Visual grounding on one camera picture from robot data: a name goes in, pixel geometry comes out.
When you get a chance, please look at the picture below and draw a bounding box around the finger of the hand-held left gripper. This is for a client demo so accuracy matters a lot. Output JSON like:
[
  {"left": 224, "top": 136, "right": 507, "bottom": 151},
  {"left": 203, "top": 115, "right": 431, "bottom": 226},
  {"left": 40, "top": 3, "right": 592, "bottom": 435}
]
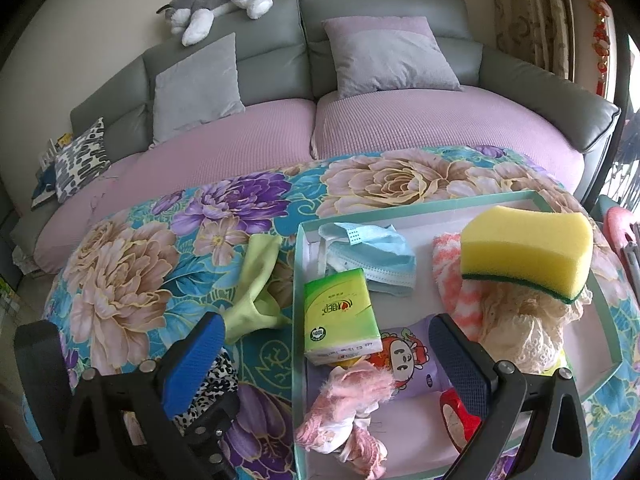
[
  {"left": 180, "top": 394, "right": 242, "bottom": 480},
  {"left": 14, "top": 321, "right": 76, "bottom": 443}
]

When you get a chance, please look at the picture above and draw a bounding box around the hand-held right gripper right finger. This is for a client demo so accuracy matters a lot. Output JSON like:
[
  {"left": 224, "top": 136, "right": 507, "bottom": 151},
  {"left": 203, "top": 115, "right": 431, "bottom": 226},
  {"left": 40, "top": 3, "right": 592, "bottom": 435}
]
[{"left": 429, "top": 312, "right": 593, "bottom": 480}]

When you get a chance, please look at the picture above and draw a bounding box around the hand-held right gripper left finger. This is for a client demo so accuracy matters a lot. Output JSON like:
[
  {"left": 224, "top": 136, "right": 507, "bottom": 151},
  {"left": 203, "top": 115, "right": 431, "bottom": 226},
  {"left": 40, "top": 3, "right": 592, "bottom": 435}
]
[{"left": 60, "top": 311, "right": 228, "bottom": 480}]

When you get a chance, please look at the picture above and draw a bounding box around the leopard print cloth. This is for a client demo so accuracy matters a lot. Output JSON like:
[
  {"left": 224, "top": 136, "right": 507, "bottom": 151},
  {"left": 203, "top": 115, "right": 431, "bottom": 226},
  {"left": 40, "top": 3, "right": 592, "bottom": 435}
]
[{"left": 167, "top": 352, "right": 241, "bottom": 433}]

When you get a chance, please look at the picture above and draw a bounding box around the pink white knitted cloth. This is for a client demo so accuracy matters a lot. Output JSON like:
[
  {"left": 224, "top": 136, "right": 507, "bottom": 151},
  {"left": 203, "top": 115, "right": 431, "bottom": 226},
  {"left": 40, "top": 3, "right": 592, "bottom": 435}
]
[{"left": 431, "top": 232, "right": 488, "bottom": 331}]

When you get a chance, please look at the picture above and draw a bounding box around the purple tissue pack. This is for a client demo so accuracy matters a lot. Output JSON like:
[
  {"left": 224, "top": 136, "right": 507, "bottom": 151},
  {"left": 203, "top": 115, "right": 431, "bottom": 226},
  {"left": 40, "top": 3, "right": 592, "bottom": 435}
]
[{"left": 367, "top": 324, "right": 453, "bottom": 403}]

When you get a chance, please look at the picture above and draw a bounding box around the red toy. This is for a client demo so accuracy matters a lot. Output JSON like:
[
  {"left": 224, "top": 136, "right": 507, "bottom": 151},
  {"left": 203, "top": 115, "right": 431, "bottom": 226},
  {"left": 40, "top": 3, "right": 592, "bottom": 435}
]
[{"left": 439, "top": 387, "right": 483, "bottom": 453}]

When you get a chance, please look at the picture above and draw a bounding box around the teal shallow box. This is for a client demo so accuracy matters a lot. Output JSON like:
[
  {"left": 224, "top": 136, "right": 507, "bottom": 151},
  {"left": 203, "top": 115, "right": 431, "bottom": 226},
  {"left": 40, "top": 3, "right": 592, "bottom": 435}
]
[{"left": 292, "top": 190, "right": 623, "bottom": 480}]

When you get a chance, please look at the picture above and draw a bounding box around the cream lace cloth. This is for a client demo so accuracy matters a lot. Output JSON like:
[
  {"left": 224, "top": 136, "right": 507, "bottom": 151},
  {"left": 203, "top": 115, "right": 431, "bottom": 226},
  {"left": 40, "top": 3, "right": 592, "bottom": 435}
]
[{"left": 480, "top": 282, "right": 586, "bottom": 373}]

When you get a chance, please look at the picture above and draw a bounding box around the pink frilly cloth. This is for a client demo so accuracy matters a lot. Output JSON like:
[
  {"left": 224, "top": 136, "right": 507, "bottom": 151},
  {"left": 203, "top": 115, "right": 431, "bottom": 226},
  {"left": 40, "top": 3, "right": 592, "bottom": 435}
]
[{"left": 294, "top": 360, "right": 388, "bottom": 478}]

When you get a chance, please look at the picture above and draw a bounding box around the yellow sponge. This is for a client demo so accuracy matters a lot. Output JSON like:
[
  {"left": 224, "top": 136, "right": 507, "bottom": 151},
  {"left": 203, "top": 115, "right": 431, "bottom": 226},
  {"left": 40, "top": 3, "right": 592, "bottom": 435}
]
[{"left": 460, "top": 205, "right": 593, "bottom": 306}]

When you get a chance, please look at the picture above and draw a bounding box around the green tissue pack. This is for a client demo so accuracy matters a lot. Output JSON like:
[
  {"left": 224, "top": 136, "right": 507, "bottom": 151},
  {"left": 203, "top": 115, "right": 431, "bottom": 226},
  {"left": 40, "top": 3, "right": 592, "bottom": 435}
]
[{"left": 303, "top": 267, "right": 383, "bottom": 366}]

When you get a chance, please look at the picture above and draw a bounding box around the blue face mask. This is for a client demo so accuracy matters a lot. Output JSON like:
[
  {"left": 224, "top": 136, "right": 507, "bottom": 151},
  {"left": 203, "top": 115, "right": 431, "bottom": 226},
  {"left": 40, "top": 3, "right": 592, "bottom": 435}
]
[{"left": 317, "top": 221, "right": 418, "bottom": 293}]

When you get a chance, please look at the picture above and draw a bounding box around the colourful box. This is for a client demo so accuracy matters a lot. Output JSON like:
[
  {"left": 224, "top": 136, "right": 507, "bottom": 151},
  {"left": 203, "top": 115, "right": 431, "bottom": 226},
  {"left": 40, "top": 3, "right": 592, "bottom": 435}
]
[{"left": 0, "top": 275, "right": 23, "bottom": 321}]

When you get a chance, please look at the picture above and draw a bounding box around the floral printed blanket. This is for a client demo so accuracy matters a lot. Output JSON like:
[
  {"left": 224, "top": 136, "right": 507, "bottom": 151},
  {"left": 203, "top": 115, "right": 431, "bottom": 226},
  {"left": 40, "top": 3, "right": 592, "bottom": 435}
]
[{"left": 40, "top": 145, "right": 640, "bottom": 480}]

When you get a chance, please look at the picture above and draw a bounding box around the light green cloth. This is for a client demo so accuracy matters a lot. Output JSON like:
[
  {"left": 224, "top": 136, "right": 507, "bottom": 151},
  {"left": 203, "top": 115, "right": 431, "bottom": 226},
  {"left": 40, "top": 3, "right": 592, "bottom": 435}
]
[{"left": 222, "top": 232, "right": 296, "bottom": 346}]

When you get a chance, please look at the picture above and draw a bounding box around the white patterned box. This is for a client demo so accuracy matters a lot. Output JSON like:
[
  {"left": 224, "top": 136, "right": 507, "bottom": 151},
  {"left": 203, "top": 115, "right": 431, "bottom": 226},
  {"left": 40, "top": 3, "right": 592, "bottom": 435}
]
[{"left": 12, "top": 242, "right": 51, "bottom": 281}]

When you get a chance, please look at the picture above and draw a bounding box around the stack of books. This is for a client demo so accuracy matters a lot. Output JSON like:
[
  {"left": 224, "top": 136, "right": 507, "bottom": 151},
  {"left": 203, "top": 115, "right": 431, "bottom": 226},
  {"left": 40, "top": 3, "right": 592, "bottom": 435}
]
[{"left": 31, "top": 132, "right": 74, "bottom": 211}]

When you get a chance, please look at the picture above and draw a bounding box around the red plastic object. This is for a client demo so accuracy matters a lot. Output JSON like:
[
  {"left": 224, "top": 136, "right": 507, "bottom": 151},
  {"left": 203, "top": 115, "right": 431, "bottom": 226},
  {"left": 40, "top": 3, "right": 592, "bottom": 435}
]
[{"left": 602, "top": 210, "right": 640, "bottom": 263}]

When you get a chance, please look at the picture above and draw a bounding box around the black white patterned pillow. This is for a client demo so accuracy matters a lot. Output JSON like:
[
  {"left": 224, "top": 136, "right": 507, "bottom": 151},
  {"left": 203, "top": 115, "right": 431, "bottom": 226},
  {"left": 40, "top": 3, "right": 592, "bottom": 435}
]
[{"left": 52, "top": 117, "right": 111, "bottom": 204}]

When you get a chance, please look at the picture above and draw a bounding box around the purple sofa seat cover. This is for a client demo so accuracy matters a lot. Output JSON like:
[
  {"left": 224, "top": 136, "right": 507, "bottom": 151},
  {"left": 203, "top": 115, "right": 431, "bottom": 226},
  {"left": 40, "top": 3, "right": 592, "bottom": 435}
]
[{"left": 32, "top": 82, "right": 586, "bottom": 276}]

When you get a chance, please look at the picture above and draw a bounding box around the plain grey pillow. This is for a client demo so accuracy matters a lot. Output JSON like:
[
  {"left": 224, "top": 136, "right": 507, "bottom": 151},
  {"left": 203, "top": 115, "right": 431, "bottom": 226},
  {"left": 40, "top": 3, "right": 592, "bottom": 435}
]
[{"left": 150, "top": 32, "right": 246, "bottom": 148}]

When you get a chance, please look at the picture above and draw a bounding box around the grey and purple pillow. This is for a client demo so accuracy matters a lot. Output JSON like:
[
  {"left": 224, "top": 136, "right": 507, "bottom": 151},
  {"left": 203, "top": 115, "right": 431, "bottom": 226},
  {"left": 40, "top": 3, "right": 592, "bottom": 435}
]
[{"left": 322, "top": 16, "right": 462, "bottom": 100}]

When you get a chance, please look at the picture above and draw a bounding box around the floral curtain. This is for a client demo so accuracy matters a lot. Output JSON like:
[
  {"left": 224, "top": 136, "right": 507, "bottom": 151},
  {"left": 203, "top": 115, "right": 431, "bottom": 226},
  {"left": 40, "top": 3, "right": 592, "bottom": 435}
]
[{"left": 487, "top": 0, "right": 576, "bottom": 81}]

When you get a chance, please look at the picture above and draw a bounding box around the red hanging decoration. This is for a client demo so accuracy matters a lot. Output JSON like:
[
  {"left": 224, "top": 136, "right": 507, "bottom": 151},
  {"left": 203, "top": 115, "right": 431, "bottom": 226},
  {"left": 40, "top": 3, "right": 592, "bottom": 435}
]
[{"left": 580, "top": 0, "right": 614, "bottom": 98}]

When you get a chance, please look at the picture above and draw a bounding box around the grey white plush dog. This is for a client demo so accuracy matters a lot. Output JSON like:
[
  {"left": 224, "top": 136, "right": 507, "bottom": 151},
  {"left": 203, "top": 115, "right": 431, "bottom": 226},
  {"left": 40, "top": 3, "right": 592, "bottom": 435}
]
[{"left": 156, "top": 0, "right": 275, "bottom": 47}]

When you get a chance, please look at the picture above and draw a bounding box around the grey sofa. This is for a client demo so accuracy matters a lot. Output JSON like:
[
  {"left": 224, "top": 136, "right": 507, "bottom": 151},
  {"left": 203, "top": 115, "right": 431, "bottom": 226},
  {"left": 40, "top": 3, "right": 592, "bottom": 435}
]
[{"left": 10, "top": 0, "right": 621, "bottom": 276}]

